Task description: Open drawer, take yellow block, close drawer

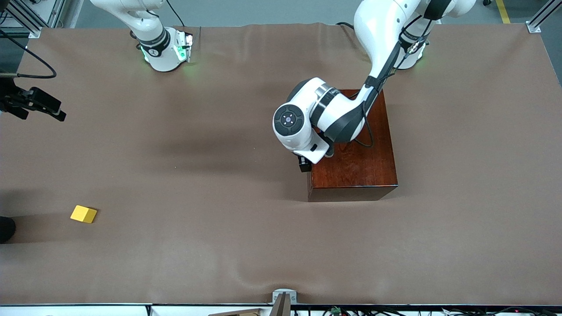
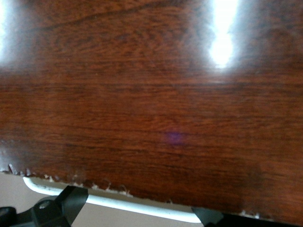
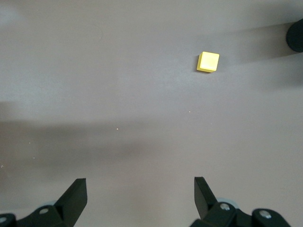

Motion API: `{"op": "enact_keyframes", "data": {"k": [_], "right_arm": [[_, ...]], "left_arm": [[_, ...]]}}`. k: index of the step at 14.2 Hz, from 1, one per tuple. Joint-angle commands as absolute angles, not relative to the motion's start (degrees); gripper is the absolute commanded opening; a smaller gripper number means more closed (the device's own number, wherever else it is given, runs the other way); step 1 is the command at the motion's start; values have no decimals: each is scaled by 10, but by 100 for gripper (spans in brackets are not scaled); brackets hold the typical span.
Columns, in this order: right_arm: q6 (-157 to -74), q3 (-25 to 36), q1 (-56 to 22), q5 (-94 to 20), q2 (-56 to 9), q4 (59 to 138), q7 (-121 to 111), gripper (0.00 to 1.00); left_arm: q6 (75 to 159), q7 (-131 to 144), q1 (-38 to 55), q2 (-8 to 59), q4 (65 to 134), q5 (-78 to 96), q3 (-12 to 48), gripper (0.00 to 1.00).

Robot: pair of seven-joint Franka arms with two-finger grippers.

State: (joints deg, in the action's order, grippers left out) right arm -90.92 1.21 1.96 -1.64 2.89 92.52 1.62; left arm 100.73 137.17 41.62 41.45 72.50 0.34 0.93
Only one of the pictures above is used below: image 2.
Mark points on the dark red-brown wooden cabinet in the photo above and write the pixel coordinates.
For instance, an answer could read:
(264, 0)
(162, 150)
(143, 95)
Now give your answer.
(142, 94)

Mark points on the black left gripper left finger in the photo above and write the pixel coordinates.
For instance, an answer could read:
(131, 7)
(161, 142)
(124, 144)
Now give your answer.
(68, 205)

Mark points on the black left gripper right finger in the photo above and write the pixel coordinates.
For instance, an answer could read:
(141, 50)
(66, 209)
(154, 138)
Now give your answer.
(209, 216)

